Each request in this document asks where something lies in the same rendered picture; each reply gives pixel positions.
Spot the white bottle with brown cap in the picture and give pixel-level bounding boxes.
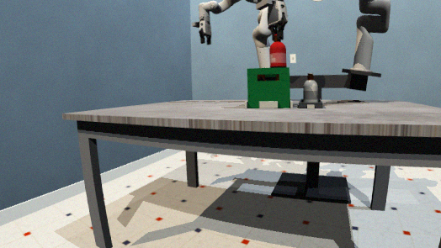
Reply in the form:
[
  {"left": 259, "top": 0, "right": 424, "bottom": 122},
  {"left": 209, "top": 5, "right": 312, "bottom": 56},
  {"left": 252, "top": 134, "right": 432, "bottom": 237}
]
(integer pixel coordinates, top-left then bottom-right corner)
[{"left": 303, "top": 73, "right": 318, "bottom": 102}]

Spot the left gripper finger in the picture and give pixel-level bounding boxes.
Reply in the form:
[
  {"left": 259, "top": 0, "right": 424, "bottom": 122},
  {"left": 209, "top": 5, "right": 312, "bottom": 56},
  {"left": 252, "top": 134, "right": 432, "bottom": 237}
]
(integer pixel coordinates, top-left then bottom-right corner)
[
  {"left": 268, "top": 25, "right": 277, "bottom": 41},
  {"left": 277, "top": 13, "right": 287, "bottom": 40}
]

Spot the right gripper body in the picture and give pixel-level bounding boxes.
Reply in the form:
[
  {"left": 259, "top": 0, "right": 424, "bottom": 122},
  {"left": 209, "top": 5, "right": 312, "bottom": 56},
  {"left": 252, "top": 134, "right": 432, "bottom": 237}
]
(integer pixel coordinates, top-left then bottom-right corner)
[{"left": 199, "top": 20, "right": 211, "bottom": 35}]

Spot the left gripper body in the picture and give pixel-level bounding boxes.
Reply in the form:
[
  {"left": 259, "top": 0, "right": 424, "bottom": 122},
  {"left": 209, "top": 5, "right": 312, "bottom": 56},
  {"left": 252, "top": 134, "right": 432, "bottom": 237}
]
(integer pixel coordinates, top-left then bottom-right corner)
[{"left": 268, "top": 1, "right": 288, "bottom": 26}]

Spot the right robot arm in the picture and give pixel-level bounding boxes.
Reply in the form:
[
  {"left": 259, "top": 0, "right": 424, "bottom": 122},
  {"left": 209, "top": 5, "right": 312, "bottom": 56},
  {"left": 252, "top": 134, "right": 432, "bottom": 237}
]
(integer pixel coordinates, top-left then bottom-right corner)
[{"left": 192, "top": 0, "right": 272, "bottom": 68}]

